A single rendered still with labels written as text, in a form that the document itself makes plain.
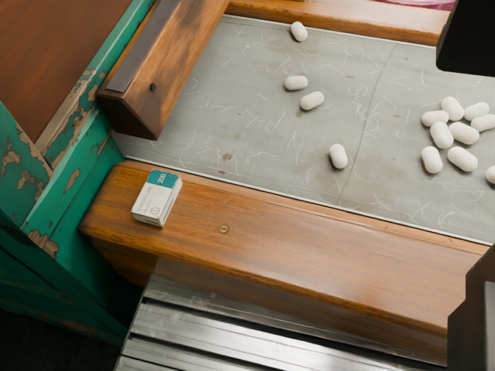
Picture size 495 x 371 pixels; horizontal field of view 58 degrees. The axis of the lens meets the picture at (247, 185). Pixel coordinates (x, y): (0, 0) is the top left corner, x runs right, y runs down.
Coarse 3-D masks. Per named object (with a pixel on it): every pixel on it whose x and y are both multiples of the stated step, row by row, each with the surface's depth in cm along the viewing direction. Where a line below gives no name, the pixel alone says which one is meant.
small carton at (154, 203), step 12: (156, 180) 51; (168, 180) 51; (180, 180) 52; (144, 192) 51; (156, 192) 50; (168, 192) 50; (144, 204) 50; (156, 204) 50; (168, 204) 50; (144, 216) 49; (156, 216) 49
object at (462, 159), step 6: (450, 150) 54; (456, 150) 54; (462, 150) 54; (450, 156) 54; (456, 156) 54; (462, 156) 53; (468, 156) 53; (456, 162) 54; (462, 162) 53; (468, 162) 53; (474, 162) 53; (462, 168) 54; (468, 168) 53; (474, 168) 53
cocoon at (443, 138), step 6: (432, 126) 56; (438, 126) 56; (444, 126) 56; (432, 132) 56; (438, 132) 55; (444, 132) 55; (450, 132) 55; (438, 138) 55; (444, 138) 55; (450, 138) 55; (438, 144) 55; (444, 144) 55; (450, 144) 55
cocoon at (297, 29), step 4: (292, 24) 68; (296, 24) 67; (300, 24) 67; (292, 28) 68; (296, 28) 67; (300, 28) 67; (304, 28) 67; (292, 32) 68; (296, 32) 67; (300, 32) 67; (304, 32) 67; (296, 36) 67; (300, 36) 67; (304, 36) 67; (300, 40) 68
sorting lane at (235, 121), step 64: (256, 64) 66; (320, 64) 65; (384, 64) 64; (192, 128) 61; (256, 128) 60; (320, 128) 59; (384, 128) 59; (320, 192) 54; (384, 192) 54; (448, 192) 53
